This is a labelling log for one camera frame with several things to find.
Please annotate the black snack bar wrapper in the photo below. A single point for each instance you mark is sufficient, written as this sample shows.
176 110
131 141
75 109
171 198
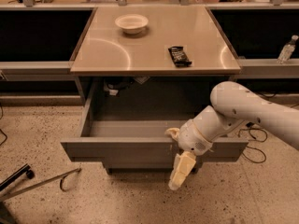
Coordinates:
179 57

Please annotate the grey drawer cabinet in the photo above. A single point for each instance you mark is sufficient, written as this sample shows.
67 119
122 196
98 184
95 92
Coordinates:
121 59

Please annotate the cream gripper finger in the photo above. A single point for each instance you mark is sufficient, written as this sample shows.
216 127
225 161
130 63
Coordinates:
183 165
173 133

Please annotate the grey window rail frame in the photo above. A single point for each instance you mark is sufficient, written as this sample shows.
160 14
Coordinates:
39 46

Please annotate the white bowl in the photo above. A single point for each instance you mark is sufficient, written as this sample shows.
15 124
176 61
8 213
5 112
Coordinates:
132 24

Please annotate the grey top drawer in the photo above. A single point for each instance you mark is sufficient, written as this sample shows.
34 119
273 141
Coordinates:
126 131

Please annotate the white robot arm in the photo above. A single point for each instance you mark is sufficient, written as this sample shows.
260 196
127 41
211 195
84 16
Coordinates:
231 105

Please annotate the black caster leg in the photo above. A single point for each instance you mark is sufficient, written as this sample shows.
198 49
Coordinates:
25 170

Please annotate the clear plastic water bottle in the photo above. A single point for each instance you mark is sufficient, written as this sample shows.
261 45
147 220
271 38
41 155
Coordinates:
287 50

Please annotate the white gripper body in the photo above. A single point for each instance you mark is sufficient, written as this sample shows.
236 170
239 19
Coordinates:
192 139

